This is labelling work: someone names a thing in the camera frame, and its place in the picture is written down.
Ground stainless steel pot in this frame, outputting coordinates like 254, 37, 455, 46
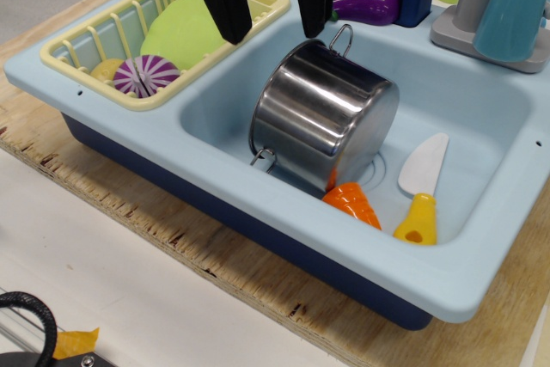
248, 39, 400, 192

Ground light blue toy sink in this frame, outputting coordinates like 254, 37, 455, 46
4, 6, 549, 329

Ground green toy plate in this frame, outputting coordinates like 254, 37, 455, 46
140, 0, 226, 70

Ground purple toy eggplant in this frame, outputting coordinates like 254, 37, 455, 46
330, 0, 400, 26

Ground yellow dish rack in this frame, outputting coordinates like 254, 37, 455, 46
40, 0, 292, 112

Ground purple striped toy onion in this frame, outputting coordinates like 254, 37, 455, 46
113, 54, 180, 99

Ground yellow toy potato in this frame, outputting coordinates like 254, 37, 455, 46
90, 58, 124, 83

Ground grey toy faucet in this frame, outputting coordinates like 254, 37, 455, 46
431, 0, 549, 74

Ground orange toy carrot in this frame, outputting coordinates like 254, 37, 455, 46
322, 182, 382, 230

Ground teal plastic cup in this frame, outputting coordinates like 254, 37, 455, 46
473, 0, 546, 63

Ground white yellow toy knife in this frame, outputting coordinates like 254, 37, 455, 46
393, 132, 449, 246

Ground plywood board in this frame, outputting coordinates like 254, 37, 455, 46
0, 0, 550, 367

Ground yellow tape piece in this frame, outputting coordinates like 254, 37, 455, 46
52, 328, 100, 360

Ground black device base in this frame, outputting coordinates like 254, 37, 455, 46
1, 352, 114, 367

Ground black braided cable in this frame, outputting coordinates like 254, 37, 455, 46
0, 291, 58, 367

